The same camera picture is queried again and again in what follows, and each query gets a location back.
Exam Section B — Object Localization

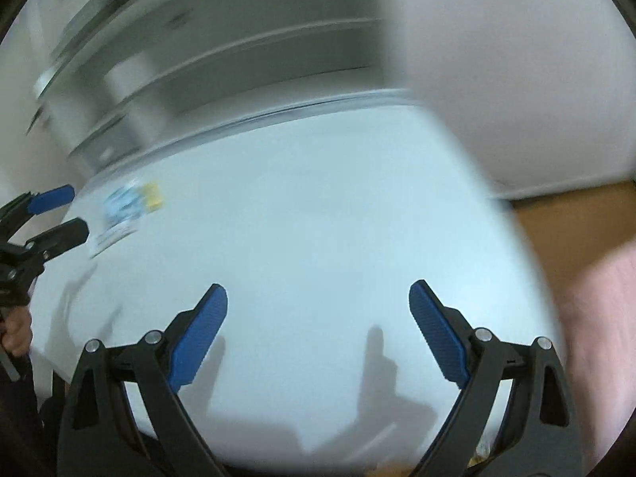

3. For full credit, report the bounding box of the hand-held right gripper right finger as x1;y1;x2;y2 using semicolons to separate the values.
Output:
408;279;584;477

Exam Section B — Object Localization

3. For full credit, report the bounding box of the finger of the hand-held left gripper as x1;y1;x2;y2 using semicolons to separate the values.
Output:
20;217;90;265
0;184;77;240

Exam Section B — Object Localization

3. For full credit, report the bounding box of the person's dark clothing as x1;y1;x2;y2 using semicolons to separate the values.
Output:
0;358;68;477

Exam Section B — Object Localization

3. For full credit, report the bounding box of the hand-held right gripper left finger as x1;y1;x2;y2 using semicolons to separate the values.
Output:
57;283;229;477

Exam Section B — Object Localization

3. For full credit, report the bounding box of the person's left hand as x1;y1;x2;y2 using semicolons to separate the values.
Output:
1;305;33;359

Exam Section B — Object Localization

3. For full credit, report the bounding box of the blue yellow sticker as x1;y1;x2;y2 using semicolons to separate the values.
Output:
88;182;166;259

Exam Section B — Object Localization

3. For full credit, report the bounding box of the white shelf unit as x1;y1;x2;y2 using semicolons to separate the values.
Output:
30;0;415;172

